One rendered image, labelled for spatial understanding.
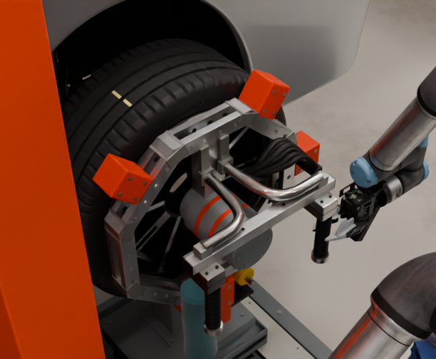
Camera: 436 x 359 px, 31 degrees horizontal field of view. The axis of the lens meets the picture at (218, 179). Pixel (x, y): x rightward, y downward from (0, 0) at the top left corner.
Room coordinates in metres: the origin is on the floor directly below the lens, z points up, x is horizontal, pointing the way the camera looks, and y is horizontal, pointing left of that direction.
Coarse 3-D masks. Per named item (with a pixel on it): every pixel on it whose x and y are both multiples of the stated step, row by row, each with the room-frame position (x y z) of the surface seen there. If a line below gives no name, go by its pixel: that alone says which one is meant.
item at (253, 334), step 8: (256, 320) 1.55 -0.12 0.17; (256, 328) 1.54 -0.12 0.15; (264, 328) 1.52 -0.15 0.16; (240, 336) 1.51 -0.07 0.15; (248, 336) 1.51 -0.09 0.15; (256, 336) 1.49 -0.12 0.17; (264, 336) 1.51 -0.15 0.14; (232, 344) 1.48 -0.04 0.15; (240, 344) 1.48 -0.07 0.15; (248, 344) 1.47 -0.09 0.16; (256, 344) 1.49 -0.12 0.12; (224, 352) 1.45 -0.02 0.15; (232, 352) 1.43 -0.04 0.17; (240, 352) 1.45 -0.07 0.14; (248, 352) 1.47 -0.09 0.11
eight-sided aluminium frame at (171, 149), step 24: (192, 120) 1.39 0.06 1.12; (216, 120) 1.42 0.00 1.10; (240, 120) 1.41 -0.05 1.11; (264, 120) 1.46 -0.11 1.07; (168, 144) 1.31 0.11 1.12; (192, 144) 1.32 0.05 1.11; (144, 168) 1.29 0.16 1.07; (168, 168) 1.29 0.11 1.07; (288, 168) 1.51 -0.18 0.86; (120, 216) 1.23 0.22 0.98; (120, 240) 1.19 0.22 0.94; (120, 264) 1.20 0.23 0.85; (120, 288) 1.21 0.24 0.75; (144, 288) 1.22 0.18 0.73; (168, 288) 1.27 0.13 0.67
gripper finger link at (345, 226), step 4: (344, 220) 1.31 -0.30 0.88; (348, 220) 1.33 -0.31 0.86; (352, 220) 1.33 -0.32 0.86; (340, 224) 1.30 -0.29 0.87; (344, 224) 1.31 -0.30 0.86; (348, 224) 1.32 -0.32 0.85; (352, 224) 1.33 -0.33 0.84; (340, 228) 1.30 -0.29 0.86; (344, 228) 1.31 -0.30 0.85; (348, 228) 1.32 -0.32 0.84; (352, 228) 1.32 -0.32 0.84; (336, 232) 1.30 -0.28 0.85; (340, 232) 1.30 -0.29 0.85; (344, 232) 1.31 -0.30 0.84; (328, 236) 1.29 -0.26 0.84; (332, 236) 1.29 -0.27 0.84; (336, 236) 1.29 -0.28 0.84; (340, 236) 1.29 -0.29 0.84; (344, 236) 1.30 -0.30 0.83; (324, 240) 1.28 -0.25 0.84; (328, 240) 1.28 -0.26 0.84; (332, 240) 1.29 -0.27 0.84
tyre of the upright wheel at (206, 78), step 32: (128, 64) 1.54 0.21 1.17; (160, 64) 1.53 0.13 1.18; (192, 64) 1.54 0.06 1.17; (224, 64) 1.59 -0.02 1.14; (96, 96) 1.45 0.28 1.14; (128, 96) 1.43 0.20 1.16; (160, 96) 1.41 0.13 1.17; (192, 96) 1.43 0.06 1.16; (224, 96) 1.49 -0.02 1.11; (96, 128) 1.38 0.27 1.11; (128, 128) 1.34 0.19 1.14; (160, 128) 1.37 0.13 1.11; (96, 160) 1.31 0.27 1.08; (96, 192) 1.26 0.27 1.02; (96, 224) 1.25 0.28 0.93; (96, 256) 1.24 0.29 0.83
